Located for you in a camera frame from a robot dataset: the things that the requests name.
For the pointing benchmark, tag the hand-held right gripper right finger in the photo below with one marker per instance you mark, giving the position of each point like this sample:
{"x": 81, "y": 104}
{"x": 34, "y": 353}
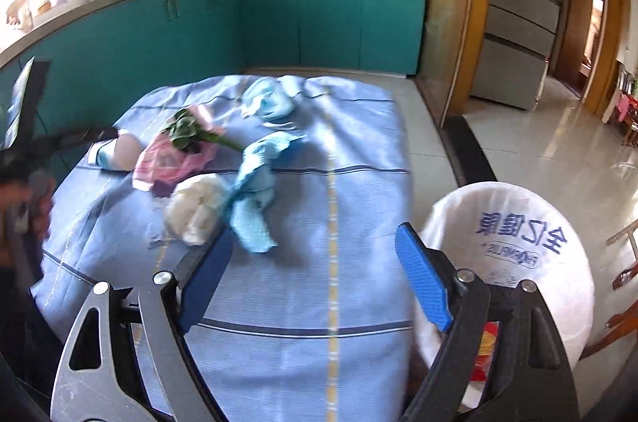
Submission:
{"x": 423, "y": 277}

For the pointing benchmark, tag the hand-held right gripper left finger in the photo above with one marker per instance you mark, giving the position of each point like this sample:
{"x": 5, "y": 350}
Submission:
{"x": 199, "y": 297}

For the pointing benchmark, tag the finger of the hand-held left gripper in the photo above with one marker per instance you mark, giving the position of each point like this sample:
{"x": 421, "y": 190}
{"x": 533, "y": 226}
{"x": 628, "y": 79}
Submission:
{"x": 30, "y": 103}
{"x": 75, "y": 140}

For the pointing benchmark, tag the white paper cup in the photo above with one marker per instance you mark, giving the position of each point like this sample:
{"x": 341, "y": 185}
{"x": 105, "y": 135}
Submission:
{"x": 122, "y": 153}

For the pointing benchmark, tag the white plastic bag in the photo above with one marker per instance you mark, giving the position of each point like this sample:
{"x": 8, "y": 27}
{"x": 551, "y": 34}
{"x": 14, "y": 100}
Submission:
{"x": 197, "y": 208}

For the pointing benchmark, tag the pink plastic bag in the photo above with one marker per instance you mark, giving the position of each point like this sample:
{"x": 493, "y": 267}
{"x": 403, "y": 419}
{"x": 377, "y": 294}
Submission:
{"x": 164, "y": 163}

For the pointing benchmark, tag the red snack packet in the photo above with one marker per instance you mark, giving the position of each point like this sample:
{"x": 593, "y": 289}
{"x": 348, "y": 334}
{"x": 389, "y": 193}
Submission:
{"x": 486, "y": 352}

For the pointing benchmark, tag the blue cloth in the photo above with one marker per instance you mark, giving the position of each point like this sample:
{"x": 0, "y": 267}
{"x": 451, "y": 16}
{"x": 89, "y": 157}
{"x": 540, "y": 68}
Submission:
{"x": 249, "y": 198}

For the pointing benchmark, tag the white lined waste basket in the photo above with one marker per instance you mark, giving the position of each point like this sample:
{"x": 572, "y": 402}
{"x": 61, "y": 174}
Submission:
{"x": 523, "y": 222}

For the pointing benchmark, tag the light blue tissue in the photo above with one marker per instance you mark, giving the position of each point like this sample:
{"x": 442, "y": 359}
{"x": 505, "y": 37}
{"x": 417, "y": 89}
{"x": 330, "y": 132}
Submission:
{"x": 271, "y": 100}

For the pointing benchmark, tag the person's left hand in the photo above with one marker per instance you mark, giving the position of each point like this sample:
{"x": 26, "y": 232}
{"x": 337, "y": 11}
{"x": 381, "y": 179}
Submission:
{"x": 44, "y": 208}

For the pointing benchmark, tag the blue striped tablecloth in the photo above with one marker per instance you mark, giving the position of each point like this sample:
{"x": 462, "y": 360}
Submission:
{"x": 319, "y": 222}

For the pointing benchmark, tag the carved wooden chair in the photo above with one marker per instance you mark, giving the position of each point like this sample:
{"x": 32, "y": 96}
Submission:
{"x": 625, "y": 278}

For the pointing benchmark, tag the wooden stool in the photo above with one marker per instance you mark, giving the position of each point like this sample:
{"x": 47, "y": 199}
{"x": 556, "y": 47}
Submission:
{"x": 623, "y": 235}

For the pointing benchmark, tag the chairs with pink clothes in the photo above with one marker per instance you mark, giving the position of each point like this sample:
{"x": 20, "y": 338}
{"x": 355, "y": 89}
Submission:
{"x": 623, "y": 103}

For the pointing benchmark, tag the silver refrigerator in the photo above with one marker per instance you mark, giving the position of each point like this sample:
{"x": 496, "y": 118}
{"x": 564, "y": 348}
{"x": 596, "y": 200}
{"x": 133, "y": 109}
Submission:
{"x": 518, "y": 28}

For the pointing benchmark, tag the wood framed glass sliding door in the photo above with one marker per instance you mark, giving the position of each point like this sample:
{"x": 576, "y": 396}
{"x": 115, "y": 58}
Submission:
{"x": 448, "y": 3}

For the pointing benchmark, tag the teal base kitchen cabinets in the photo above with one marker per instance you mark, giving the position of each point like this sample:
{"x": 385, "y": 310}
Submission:
{"x": 324, "y": 18}

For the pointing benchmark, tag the brown wooden door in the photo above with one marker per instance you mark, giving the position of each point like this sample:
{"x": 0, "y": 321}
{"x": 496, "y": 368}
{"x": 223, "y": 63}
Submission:
{"x": 573, "y": 38}

